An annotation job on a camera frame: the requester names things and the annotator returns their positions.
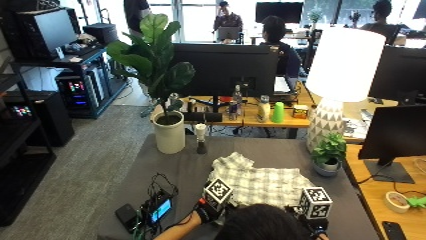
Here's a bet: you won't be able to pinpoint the green plastic toy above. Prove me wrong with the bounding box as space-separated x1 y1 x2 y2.
406 195 426 209

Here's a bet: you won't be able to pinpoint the large black monitor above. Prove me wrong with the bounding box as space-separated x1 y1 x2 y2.
367 45 426 105

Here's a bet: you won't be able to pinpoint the dark drink can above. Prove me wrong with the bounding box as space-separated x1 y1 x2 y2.
226 100 238 121

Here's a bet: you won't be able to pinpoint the green plastic cup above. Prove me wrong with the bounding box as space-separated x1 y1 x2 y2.
270 101 286 124

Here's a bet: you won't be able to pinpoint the person's left hand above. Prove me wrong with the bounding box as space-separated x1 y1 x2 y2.
193 197 237 224

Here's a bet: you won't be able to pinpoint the person's right hand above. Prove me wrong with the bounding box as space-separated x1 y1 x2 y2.
285 205 330 236

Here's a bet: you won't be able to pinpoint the black device with blue screen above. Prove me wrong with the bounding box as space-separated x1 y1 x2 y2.
139 189 175 227

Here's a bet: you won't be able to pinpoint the dark blue metal cart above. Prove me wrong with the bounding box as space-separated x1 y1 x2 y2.
9 45 129 120

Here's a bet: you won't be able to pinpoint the white marker cube glove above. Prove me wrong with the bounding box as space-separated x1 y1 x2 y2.
202 177 234 213
296 186 334 220

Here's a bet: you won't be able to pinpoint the black cable bundle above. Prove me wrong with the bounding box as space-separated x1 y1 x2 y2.
131 172 181 236

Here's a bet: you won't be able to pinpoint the black wide monitor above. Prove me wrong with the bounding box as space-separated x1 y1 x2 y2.
254 1 306 25

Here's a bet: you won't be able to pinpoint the black smartphone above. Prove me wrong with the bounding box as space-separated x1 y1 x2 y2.
380 220 408 240

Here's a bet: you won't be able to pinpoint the black shelf rack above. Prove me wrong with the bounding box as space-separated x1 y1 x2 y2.
0 54 58 228

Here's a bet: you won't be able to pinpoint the white marker cube right glove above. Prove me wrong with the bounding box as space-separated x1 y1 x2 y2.
296 186 334 220

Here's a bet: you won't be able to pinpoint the grey laptop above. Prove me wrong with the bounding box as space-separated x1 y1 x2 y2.
215 26 243 43

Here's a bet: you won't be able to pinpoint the white lamp with patterned base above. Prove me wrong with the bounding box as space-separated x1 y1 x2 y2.
304 27 387 154

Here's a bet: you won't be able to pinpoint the small green plant grey pot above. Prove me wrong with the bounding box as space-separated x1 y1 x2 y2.
310 132 348 178

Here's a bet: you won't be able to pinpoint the computer tower coloured lights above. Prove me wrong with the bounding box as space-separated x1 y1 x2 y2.
53 68 107 112

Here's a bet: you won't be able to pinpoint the white marker cube left glove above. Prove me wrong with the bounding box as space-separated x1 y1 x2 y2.
202 177 234 213

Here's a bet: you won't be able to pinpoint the black monitor on cart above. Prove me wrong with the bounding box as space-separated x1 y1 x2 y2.
14 7 82 62

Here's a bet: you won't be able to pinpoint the beige tape roll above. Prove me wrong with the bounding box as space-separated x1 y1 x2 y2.
383 190 411 214

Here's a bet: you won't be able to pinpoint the light wooden desk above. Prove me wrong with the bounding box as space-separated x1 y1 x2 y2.
342 98 426 240

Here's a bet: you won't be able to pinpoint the black monitor with stand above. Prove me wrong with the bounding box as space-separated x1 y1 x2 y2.
170 43 279 123

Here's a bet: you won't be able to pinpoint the black power bank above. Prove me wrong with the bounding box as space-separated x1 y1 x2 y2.
114 203 139 234

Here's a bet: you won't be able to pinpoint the yellow small box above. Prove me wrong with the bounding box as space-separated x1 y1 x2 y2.
291 104 310 120

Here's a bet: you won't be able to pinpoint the white grey plaid cloth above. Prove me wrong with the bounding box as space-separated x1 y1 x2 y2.
206 151 316 210

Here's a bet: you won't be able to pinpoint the large leafy plant white pot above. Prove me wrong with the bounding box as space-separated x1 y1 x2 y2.
105 13 197 155

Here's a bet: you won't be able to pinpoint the black computer case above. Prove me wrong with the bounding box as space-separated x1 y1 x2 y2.
81 22 119 47

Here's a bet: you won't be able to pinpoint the clear water bottle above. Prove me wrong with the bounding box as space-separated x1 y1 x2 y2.
231 84 245 116

